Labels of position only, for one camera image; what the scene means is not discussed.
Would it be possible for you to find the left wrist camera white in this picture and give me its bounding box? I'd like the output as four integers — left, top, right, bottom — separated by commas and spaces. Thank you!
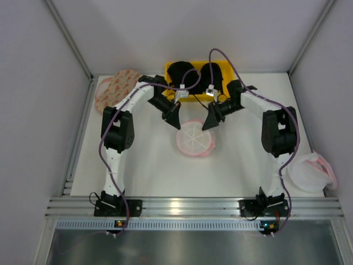
173, 84, 189, 103

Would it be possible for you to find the black bra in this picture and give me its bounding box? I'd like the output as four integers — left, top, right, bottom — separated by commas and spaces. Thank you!
167, 61, 223, 99

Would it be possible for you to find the slotted cable duct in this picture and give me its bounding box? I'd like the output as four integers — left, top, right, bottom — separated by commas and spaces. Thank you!
56, 219, 278, 231

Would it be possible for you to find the yellow plastic bin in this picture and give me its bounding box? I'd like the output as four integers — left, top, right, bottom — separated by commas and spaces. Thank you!
164, 61, 235, 102

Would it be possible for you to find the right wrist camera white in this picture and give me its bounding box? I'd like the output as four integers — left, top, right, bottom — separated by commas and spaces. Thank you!
205, 84, 218, 102

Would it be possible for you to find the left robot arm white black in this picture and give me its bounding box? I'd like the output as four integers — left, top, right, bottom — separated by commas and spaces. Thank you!
99, 75, 181, 208

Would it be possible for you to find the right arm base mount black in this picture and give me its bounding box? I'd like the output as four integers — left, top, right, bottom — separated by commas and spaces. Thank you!
239, 197, 290, 220

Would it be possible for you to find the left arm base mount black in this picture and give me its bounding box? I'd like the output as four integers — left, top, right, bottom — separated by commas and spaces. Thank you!
94, 196, 142, 217

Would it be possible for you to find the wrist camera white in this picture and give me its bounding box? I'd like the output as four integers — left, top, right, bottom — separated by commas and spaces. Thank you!
205, 84, 218, 102
173, 84, 189, 103

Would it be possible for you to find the aluminium rail front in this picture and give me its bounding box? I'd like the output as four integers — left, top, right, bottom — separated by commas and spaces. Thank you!
45, 197, 344, 220

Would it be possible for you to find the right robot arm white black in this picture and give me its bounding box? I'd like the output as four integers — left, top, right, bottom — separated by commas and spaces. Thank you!
202, 80, 300, 197

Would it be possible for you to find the patterned beige laundry bag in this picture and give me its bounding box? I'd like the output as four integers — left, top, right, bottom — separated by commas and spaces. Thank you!
94, 69, 141, 114

